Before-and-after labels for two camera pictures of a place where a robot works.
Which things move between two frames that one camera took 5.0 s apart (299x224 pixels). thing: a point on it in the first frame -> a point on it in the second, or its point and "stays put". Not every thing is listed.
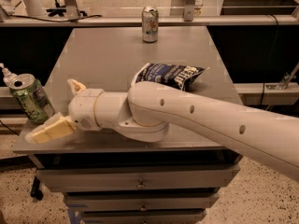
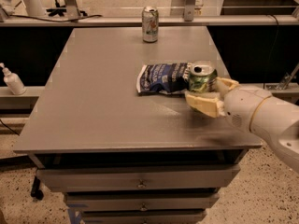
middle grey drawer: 140,201 stays put
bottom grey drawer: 144,216 stays put
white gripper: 82,108 -> 242,107
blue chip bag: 166,74 stays put
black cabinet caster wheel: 35,191 stays put
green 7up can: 31,98 -> 202,76
